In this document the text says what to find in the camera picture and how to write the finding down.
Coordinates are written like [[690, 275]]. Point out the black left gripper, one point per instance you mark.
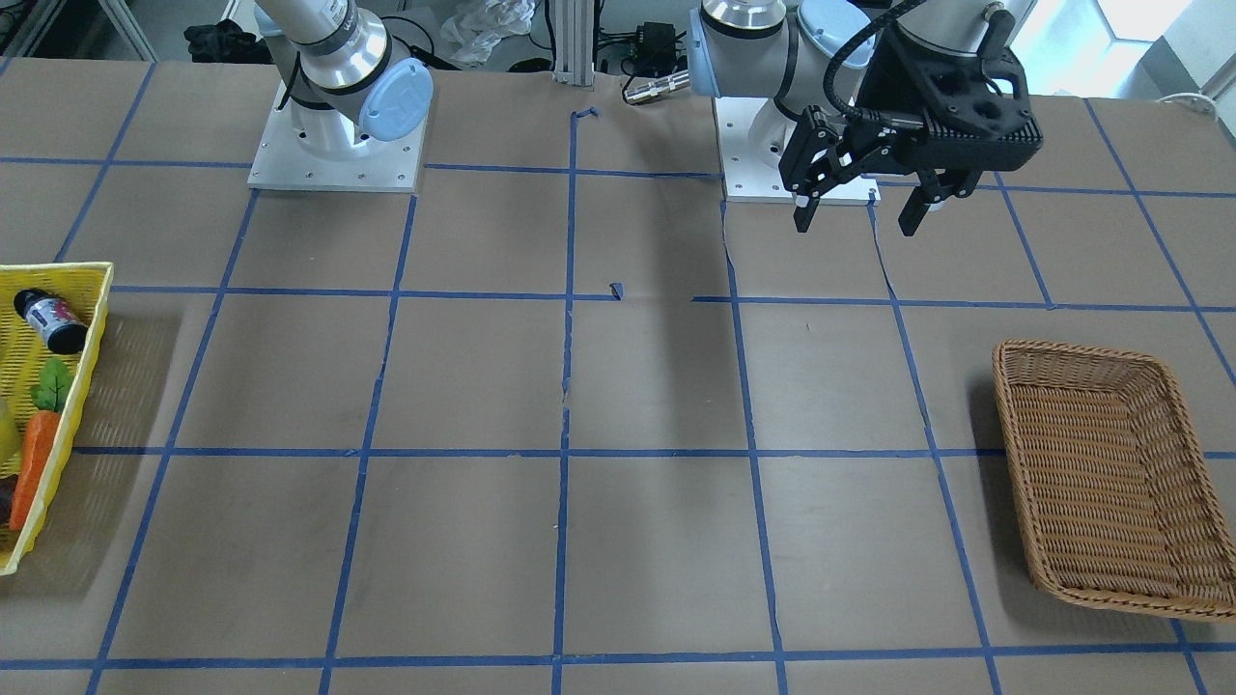
[[884, 95]]

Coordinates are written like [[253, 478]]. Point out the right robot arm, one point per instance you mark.
[[348, 87]]

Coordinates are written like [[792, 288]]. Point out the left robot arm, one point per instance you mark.
[[790, 55]]

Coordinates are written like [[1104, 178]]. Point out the brown wicker basket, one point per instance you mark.
[[1115, 504]]

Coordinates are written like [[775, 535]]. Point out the yellow plastic basket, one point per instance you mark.
[[86, 288]]

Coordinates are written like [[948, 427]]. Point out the small dark can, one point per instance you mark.
[[51, 317]]

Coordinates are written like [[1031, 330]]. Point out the orange toy carrot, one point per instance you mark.
[[49, 396]]

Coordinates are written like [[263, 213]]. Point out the aluminium frame post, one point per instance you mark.
[[574, 31]]

